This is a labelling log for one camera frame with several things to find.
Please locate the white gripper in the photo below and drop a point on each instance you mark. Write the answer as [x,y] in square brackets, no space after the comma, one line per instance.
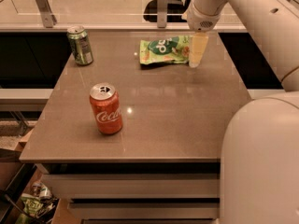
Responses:
[200,20]

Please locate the green rice chip bag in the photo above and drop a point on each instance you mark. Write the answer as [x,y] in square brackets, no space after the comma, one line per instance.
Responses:
[171,50]

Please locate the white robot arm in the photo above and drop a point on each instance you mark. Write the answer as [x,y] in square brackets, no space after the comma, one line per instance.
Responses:
[259,182]

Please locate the red coke can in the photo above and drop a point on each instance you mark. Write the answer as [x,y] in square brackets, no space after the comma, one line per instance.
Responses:
[104,100]

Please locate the green soda can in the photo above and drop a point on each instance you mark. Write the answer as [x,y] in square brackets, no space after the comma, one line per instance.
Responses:
[80,45]

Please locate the green snack bag in bin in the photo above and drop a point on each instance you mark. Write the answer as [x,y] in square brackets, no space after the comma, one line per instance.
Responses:
[31,206]

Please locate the black office chair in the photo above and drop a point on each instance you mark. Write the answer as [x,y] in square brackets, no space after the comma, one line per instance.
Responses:
[175,9]

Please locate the grey upper drawer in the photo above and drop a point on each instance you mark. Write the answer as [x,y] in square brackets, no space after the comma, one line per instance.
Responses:
[132,186]

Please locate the grey drawer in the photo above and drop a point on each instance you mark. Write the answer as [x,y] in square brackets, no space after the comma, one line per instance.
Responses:
[144,210]
[132,186]

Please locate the grey lower drawer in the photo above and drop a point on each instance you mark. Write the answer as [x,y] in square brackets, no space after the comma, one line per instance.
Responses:
[144,210]

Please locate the middle metal glass bracket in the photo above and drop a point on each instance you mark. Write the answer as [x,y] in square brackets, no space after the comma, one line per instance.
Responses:
[161,13]

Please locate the left metal glass bracket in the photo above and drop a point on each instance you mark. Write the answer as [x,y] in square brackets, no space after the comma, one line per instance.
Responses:
[47,16]

